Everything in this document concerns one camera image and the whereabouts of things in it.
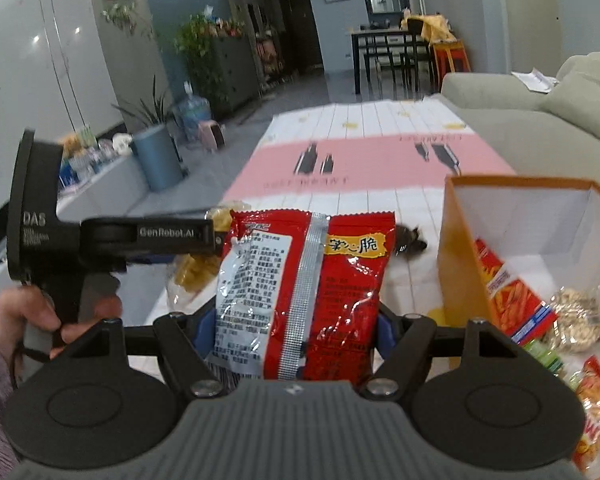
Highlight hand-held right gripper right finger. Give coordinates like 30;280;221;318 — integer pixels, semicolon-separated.
362;302;523;401

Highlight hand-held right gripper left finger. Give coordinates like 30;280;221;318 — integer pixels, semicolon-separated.
82;305;241;398

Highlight red silver snack packet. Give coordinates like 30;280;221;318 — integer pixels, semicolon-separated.
202;209;397;384

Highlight clear yellow noodle snack bag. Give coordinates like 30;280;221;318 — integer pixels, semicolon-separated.
166;204;252;322

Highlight orange cardboard box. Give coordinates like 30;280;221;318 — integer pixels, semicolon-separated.
437;174;600;480

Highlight long red snack packet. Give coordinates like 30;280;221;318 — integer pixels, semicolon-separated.
474;238;559;347

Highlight green snack packet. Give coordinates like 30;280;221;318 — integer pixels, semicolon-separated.
523;338;567;377

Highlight clear peanut bag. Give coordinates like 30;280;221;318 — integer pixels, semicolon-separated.
545;287;600;357

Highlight orange snack packet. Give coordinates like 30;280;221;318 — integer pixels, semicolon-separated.
567;355;600;474

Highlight person's left hand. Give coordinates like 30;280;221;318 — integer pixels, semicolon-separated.
0;285;124;361

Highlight clutter of small bottles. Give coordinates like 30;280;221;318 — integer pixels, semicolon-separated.
56;126;137;192

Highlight dark snack packet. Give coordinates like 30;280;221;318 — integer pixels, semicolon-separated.
394;224;429;257

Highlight blue grey plant pot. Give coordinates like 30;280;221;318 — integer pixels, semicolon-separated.
131;124;184;192

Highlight potted leafy plant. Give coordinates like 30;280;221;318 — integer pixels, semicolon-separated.
111;76;174;134

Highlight pink white printed tablecloth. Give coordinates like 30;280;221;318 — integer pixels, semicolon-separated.
150;94;520;376

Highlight pink stool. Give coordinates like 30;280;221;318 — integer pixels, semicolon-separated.
198;119;227;152

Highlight blue water jug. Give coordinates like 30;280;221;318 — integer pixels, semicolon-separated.
176;84;212;137

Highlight hanging white flower plant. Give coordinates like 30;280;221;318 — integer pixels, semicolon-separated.
101;1;154;42

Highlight large flowering plant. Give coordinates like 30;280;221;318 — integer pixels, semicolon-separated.
172;11;247;107

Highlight grey sofa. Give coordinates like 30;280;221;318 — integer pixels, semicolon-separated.
439;52;600;183

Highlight grey green cabinet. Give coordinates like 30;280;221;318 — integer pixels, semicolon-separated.
209;35;262;112

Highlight black dining chair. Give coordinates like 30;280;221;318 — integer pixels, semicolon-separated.
399;35;432;92
364;35;397;94

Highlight red stools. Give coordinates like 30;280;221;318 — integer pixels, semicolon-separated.
431;40;474;94

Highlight shelf rack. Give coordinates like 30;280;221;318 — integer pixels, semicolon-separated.
252;4;287;82

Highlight papers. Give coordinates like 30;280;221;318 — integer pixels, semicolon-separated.
511;67;559;94

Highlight black dining table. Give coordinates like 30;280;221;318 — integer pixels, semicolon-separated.
349;26;432;96

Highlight beige sofa cushion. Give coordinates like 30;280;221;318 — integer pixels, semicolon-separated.
539;70;600;142

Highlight yellow cloth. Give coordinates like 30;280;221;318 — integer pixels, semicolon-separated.
401;13;457;44

